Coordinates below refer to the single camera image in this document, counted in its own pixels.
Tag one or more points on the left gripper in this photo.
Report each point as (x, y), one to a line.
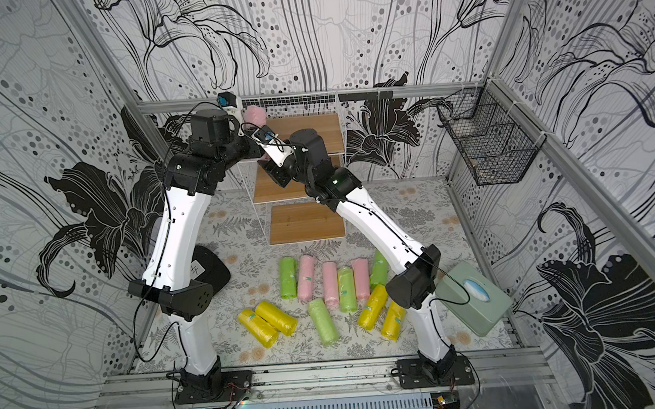
(249, 146)

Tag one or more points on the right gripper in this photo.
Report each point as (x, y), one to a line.
(280, 171)

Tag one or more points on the pink trash bag roll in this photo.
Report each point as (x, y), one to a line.
(330, 284)
(360, 269)
(255, 115)
(306, 275)

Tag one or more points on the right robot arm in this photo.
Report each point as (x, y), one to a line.
(414, 265)

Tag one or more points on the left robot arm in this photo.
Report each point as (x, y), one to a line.
(191, 178)

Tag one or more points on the green trash bag roll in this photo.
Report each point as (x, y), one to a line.
(346, 289)
(288, 281)
(380, 269)
(324, 324)

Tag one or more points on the yellow trash bag roll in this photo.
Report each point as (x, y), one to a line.
(277, 318)
(265, 333)
(393, 322)
(373, 308)

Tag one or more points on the black baseball cap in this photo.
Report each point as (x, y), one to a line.
(207, 268)

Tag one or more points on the green tissue box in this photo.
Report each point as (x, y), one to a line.
(474, 299)

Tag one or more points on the white wire wooden shelf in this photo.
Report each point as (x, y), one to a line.
(288, 215)

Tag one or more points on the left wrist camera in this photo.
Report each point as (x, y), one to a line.
(231, 103)

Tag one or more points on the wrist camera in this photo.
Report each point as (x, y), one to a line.
(231, 103)
(271, 144)

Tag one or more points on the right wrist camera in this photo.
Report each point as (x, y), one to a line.
(271, 144)

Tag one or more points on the black wire wall basket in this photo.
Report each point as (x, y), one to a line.
(494, 147)

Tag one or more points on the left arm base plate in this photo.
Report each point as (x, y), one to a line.
(216, 387)

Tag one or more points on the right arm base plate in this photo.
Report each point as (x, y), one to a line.
(417, 373)

